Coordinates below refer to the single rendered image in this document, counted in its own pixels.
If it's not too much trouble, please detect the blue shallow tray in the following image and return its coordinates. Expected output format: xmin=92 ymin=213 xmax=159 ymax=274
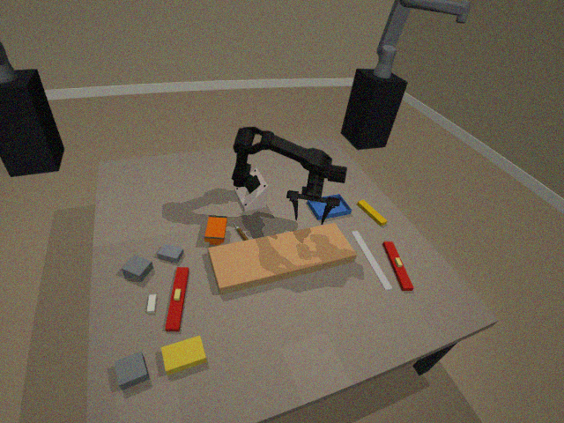
xmin=307 ymin=194 xmax=352 ymax=220

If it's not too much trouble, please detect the brown wooden-handled awl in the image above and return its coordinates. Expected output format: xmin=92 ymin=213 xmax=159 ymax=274
xmin=235 ymin=226 xmax=248 ymax=241

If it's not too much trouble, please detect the tan rectangular panel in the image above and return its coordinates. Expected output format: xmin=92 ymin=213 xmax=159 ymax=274
xmin=209 ymin=223 xmax=357 ymax=295

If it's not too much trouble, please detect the red long bar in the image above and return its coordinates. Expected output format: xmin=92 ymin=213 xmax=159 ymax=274
xmin=383 ymin=242 xmax=414 ymax=291
xmin=165 ymin=267 xmax=189 ymax=332

